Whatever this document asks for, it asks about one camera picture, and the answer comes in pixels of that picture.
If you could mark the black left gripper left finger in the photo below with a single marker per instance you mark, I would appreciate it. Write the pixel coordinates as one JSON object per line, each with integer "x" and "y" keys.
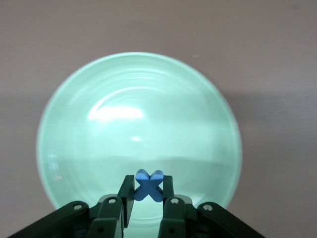
{"x": 106, "y": 218}

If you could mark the blue letter x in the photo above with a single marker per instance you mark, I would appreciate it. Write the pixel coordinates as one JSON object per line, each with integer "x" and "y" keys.
{"x": 148, "y": 188}

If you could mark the green plate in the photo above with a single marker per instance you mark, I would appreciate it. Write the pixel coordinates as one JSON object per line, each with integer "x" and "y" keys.
{"x": 138, "y": 111}

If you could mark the brown table cover sheet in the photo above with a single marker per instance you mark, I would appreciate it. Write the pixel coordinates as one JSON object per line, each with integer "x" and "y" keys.
{"x": 158, "y": 24}

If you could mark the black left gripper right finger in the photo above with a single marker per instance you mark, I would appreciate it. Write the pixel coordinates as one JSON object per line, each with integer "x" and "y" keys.
{"x": 178, "y": 218}

